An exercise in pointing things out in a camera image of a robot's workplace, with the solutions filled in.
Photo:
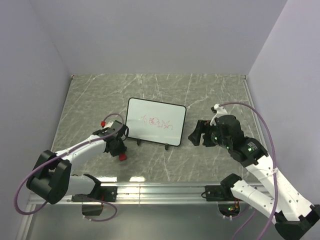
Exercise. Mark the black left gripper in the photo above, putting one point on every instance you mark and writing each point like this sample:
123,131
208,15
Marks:
122,149

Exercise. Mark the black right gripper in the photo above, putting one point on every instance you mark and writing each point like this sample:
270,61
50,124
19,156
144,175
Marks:
195,136

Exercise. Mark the red and black eraser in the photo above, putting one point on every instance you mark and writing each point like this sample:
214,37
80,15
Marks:
122,157

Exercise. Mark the small black-framed whiteboard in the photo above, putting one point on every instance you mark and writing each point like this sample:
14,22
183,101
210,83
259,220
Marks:
156,122

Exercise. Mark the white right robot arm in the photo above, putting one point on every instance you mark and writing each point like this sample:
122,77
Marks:
292,214

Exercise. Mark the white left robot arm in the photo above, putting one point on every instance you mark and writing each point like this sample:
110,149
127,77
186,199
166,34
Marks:
55,180

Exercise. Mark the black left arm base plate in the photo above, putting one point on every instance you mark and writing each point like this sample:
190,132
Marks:
107,193

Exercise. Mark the aluminium front rail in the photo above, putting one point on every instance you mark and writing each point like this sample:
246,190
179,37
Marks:
146,211

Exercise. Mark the aluminium rail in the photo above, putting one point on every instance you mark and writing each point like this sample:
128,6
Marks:
146,211
255,117

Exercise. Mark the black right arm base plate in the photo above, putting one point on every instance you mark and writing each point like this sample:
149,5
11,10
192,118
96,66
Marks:
213,193

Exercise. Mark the aluminium right side rail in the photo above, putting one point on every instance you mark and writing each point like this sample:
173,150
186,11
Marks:
255,117

